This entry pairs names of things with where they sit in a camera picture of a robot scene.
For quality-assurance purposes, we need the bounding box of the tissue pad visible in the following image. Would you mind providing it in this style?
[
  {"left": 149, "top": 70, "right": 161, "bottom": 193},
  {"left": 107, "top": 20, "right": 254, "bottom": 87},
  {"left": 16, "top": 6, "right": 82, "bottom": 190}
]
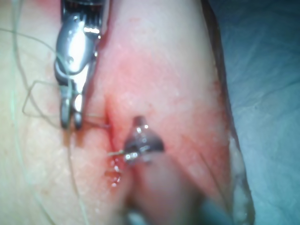
[{"left": 0, "top": 0, "right": 256, "bottom": 225}]

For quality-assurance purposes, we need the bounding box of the right arm needle driver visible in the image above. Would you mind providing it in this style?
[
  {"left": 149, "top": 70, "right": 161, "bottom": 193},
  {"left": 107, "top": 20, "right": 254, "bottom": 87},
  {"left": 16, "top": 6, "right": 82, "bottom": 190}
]
[{"left": 54, "top": 0, "right": 105, "bottom": 96}]

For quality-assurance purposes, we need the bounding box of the left arm needle driver jaw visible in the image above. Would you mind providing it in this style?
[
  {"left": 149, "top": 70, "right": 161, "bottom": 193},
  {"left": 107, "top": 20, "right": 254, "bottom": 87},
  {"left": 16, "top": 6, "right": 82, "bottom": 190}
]
[{"left": 132, "top": 116, "right": 149, "bottom": 132}]

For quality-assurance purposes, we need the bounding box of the right arm needle driver jaw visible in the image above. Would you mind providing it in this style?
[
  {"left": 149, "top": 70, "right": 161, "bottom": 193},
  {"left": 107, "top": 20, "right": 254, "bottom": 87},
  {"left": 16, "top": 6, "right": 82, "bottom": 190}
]
[
  {"left": 73, "top": 93, "right": 84, "bottom": 130},
  {"left": 60, "top": 93, "right": 72, "bottom": 129}
]

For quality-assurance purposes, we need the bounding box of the drape cloth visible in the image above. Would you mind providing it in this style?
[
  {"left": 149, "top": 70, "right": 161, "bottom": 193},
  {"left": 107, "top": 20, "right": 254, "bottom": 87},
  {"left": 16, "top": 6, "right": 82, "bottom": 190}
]
[{"left": 201, "top": 0, "right": 300, "bottom": 225}]

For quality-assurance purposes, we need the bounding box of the left arm needle driver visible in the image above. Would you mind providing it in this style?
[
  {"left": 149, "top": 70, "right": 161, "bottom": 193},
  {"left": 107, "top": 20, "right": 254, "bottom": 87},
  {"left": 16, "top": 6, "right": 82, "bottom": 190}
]
[{"left": 122, "top": 127, "right": 165, "bottom": 168}]

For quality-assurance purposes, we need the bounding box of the blue thread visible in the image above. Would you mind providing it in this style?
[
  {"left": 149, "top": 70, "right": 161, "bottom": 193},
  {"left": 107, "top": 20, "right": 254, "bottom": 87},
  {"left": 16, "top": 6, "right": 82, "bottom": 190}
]
[{"left": 0, "top": 0, "right": 126, "bottom": 225}]

